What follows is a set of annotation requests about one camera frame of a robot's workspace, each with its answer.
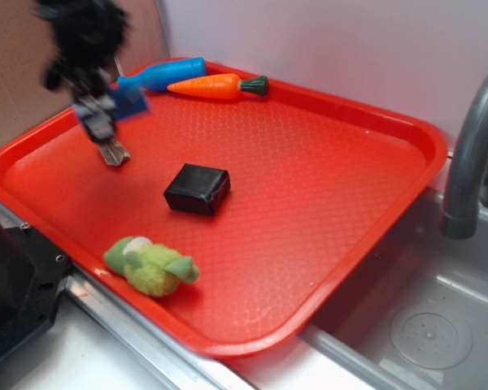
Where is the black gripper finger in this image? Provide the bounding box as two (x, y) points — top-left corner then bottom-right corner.
(75, 95), (116, 143)

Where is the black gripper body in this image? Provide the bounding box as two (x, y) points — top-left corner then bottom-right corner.
(33, 1), (128, 98)

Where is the blue rectangular block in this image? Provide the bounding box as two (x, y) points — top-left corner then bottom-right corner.
(73, 85), (151, 123)

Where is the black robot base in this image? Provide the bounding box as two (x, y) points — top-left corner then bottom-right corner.
(0, 223), (72, 364)

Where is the black rectangular block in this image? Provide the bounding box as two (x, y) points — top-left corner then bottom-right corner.
(163, 163), (231, 215)

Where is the brown wood piece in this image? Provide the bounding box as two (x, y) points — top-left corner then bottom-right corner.
(98, 138), (131, 167)

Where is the brown cardboard panel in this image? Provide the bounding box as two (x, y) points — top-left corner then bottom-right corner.
(0, 0), (121, 158)

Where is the blue toy bottle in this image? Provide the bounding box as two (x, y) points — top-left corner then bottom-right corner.
(117, 57), (207, 92)

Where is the orange toy carrot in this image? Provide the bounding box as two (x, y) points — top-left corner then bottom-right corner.
(168, 73), (269, 99)

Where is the green plush toy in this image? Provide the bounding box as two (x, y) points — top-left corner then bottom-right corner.
(103, 236), (200, 298)

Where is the red plastic tray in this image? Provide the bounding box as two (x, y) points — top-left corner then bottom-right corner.
(0, 80), (447, 358)

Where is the grey toy faucet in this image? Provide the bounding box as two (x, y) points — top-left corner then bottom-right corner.
(440, 75), (488, 240)

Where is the grey toy sink basin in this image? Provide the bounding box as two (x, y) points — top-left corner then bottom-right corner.
(301, 190), (488, 389)

